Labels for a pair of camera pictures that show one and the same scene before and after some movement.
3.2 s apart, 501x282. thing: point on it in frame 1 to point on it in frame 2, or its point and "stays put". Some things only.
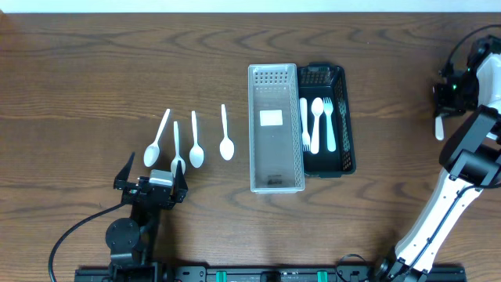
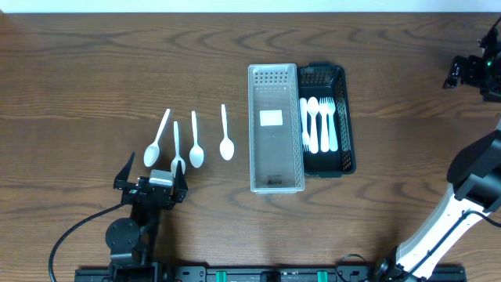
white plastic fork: [331, 137] stays put
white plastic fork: [439, 128] to [323, 108]
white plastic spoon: [153, 152] stays put
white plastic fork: [306, 141] stays put
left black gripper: [139, 191] stays put
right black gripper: [448, 105] to [475, 74]
